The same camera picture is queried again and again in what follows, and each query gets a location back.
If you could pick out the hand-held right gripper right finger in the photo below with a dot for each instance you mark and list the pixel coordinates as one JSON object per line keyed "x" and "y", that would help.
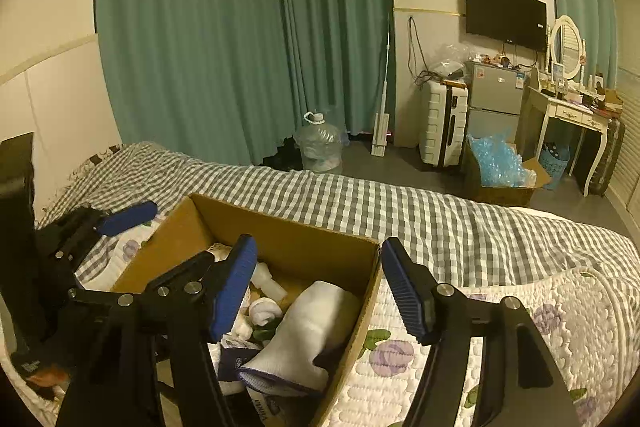
{"x": 406, "y": 292}

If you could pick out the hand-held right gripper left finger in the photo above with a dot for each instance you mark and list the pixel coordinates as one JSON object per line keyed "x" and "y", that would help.
{"x": 235, "y": 292}

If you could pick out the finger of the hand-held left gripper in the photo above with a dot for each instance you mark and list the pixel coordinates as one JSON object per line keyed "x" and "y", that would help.
{"x": 127, "y": 215}
{"x": 180, "y": 269}

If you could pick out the cream sock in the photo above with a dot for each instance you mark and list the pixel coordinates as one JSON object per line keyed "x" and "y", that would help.
{"x": 269, "y": 283}

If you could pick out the white tissue pack blue band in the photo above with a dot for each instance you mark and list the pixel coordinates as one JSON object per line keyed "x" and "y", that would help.
{"x": 237, "y": 359}

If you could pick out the white sock with purple cuff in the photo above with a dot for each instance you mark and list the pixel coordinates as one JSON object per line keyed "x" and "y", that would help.
{"x": 305, "y": 337}

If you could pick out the brown cardboard box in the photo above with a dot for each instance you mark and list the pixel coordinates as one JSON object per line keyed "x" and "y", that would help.
{"x": 320, "y": 252}

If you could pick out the person's left hand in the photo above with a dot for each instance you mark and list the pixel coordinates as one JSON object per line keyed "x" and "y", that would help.
{"x": 46, "y": 376}

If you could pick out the grey checked bed sheet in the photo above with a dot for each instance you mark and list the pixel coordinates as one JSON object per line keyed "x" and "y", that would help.
{"x": 350, "y": 207}

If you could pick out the white floral quilt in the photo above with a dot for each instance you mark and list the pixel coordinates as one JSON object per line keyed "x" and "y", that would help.
{"x": 500, "y": 357}

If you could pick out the floor cardboard box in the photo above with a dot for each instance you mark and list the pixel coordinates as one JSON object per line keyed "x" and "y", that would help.
{"x": 505, "y": 196}

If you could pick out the blue bubble wrap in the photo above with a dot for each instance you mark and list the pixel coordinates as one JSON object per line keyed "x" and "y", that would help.
{"x": 500, "y": 162}

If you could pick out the white flat mop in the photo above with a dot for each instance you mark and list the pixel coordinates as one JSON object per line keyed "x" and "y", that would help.
{"x": 382, "y": 127}

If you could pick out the white suitcase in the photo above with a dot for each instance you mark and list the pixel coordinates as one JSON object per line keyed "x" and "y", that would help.
{"x": 442, "y": 127}

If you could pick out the clear water jug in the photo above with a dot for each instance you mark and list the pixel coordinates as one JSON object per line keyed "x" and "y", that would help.
{"x": 320, "y": 144}

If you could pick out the wide teal curtain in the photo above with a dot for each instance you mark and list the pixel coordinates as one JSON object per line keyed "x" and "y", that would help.
{"x": 190, "y": 32}

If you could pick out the blue plastic basket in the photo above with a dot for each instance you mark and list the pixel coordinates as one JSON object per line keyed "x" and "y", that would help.
{"x": 554, "y": 162}

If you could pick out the grey small fridge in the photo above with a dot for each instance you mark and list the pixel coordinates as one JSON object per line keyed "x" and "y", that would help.
{"x": 492, "y": 97}

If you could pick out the clear plastic bag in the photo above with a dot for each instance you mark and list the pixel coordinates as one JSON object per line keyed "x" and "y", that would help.
{"x": 450, "y": 62}

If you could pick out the white dressing table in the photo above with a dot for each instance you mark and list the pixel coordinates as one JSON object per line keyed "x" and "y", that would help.
{"x": 570, "y": 112}

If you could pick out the dark striped suitcase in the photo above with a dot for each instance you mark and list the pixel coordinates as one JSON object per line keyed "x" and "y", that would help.
{"x": 611, "y": 157}

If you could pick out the teal curtain panel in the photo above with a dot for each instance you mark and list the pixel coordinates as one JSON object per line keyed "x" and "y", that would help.
{"x": 340, "y": 27}

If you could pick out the brown box on table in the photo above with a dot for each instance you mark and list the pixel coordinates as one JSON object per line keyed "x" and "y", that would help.
{"x": 609, "y": 101}

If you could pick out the white oval mirror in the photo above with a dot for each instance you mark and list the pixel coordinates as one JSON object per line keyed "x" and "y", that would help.
{"x": 567, "y": 44}

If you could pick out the small photo frame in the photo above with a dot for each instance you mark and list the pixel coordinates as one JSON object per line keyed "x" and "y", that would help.
{"x": 558, "y": 71}

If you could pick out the black wall television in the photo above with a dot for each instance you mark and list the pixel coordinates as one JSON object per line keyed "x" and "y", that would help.
{"x": 505, "y": 14}

